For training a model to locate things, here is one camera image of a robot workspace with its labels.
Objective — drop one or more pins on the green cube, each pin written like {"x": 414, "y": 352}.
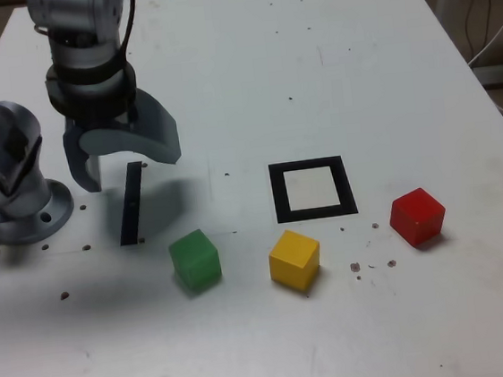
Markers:
{"x": 194, "y": 259}

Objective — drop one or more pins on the black tape square outline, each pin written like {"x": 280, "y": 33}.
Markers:
{"x": 279, "y": 194}

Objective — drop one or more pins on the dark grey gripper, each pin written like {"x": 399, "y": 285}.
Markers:
{"x": 105, "y": 122}

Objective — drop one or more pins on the yellow cube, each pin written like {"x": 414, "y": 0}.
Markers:
{"x": 293, "y": 260}

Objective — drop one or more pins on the red cube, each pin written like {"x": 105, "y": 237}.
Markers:
{"x": 416, "y": 218}

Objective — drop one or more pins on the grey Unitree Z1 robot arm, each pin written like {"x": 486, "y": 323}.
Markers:
{"x": 7, "y": 178}

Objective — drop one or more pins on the black tape strip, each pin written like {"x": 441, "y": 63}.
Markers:
{"x": 131, "y": 205}

